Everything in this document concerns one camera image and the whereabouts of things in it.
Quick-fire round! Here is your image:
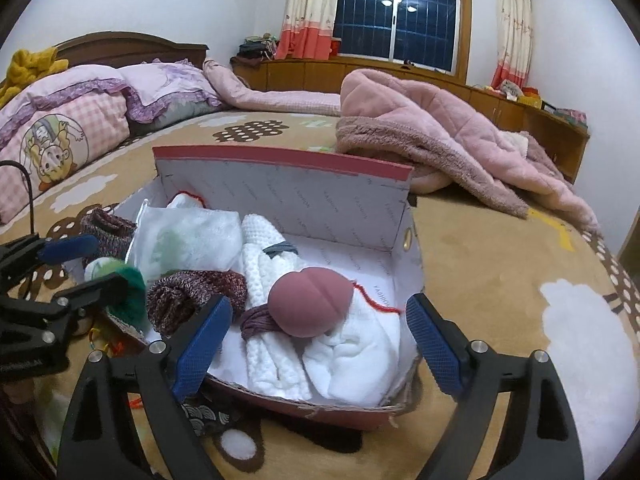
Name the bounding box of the window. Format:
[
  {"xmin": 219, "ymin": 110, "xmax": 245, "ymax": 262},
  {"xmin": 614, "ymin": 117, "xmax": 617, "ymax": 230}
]
[{"xmin": 332, "ymin": 0, "xmax": 463, "ymax": 77}]

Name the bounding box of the pink fleece blanket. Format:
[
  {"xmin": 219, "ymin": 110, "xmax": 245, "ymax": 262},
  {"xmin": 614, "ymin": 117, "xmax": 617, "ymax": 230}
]
[{"xmin": 334, "ymin": 67, "xmax": 601, "ymax": 233}]

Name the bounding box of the green sock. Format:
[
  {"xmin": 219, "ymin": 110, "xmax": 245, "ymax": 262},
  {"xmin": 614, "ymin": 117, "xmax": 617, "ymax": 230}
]
[{"xmin": 84, "ymin": 257, "xmax": 148, "ymax": 322}]

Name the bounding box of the white knit sock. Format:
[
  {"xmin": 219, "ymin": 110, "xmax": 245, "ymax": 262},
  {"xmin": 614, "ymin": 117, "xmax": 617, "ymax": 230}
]
[{"xmin": 241, "ymin": 214, "xmax": 313, "ymax": 401}]

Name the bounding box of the maroon knit sock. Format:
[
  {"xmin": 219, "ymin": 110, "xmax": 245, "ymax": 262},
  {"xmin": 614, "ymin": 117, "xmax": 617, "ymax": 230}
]
[
  {"xmin": 80, "ymin": 208, "xmax": 138, "ymax": 261},
  {"xmin": 146, "ymin": 269, "xmax": 248, "ymax": 337}
]

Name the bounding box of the pink sock ball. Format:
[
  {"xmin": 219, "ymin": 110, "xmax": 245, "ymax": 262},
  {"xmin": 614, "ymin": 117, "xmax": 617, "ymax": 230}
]
[{"xmin": 267, "ymin": 267, "xmax": 353, "ymax": 338}]

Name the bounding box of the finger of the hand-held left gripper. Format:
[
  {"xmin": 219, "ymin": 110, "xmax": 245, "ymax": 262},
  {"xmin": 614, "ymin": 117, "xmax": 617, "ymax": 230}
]
[
  {"xmin": 0, "ymin": 234, "xmax": 100, "ymax": 286},
  {"xmin": 0, "ymin": 274, "xmax": 132, "ymax": 346}
]

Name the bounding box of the wooden cabinet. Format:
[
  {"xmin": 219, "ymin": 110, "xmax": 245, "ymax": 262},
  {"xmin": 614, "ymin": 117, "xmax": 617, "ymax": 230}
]
[{"xmin": 231, "ymin": 55, "xmax": 591, "ymax": 186}]

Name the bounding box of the pink rolled blanket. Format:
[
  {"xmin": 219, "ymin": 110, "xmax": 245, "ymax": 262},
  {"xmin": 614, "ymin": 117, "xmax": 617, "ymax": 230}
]
[{"xmin": 202, "ymin": 57, "xmax": 346, "ymax": 121}]

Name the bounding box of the pile of clothes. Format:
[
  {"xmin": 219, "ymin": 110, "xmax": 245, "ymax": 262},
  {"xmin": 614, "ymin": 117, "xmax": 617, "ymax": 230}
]
[{"xmin": 237, "ymin": 32, "xmax": 281, "ymax": 61}]

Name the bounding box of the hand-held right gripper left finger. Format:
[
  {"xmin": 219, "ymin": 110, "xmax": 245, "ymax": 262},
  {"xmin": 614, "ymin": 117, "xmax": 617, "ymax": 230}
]
[{"xmin": 57, "ymin": 295, "xmax": 236, "ymax": 480}]

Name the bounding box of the wooden headboard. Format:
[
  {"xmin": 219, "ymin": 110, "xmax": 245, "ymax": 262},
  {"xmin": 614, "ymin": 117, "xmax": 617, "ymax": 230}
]
[{"xmin": 52, "ymin": 31, "xmax": 210, "ymax": 71}]

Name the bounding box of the purple knit sock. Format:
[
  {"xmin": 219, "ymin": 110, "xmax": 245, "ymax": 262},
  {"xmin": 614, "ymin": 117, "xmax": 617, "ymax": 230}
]
[{"xmin": 239, "ymin": 307, "xmax": 281, "ymax": 343}]

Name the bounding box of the yellow garment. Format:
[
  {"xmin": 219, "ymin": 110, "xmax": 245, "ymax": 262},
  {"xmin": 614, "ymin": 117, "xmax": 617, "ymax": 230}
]
[{"xmin": 0, "ymin": 47, "xmax": 70, "ymax": 108}]

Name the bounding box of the red cardboard box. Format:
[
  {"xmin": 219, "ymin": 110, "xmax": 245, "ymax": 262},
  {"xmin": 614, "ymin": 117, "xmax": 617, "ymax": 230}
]
[{"xmin": 107, "ymin": 145, "xmax": 426, "ymax": 433}]

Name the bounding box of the purple frilled pillow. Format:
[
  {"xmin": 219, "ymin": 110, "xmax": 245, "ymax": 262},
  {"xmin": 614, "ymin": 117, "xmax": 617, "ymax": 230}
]
[{"xmin": 120, "ymin": 57, "xmax": 226, "ymax": 126}]

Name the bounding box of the clear plastic bag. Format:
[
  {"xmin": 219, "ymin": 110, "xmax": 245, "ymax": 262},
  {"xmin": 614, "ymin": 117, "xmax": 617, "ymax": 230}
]
[{"xmin": 127, "ymin": 199, "xmax": 243, "ymax": 283}]

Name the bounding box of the pink checkered cartoon pillow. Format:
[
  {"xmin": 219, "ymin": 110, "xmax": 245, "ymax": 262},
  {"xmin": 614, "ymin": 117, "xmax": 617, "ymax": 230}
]
[{"xmin": 0, "ymin": 64, "xmax": 132, "ymax": 226}]

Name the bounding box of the cream and coral curtain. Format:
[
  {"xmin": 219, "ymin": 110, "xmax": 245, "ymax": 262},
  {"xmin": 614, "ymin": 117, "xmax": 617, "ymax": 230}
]
[
  {"xmin": 491, "ymin": 0, "xmax": 535, "ymax": 92},
  {"xmin": 275, "ymin": 0, "xmax": 341, "ymax": 61}
]

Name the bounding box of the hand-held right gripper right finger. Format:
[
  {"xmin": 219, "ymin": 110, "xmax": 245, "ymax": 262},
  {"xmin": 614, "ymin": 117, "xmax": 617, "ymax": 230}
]
[{"xmin": 405, "ymin": 292, "xmax": 586, "ymax": 480}]

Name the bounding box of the white sock with red trim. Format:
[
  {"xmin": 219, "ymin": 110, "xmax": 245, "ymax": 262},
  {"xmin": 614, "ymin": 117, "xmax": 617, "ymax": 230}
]
[
  {"xmin": 167, "ymin": 190, "xmax": 208, "ymax": 211},
  {"xmin": 302, "ymin": 280, "xmax": 403, "ymax": 406}
]

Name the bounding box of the black cable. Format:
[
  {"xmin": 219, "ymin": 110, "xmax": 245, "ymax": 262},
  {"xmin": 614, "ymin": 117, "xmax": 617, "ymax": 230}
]
[{"xmin": 0, "ymin": 160, "xmax": 36, "ymax": 241}]

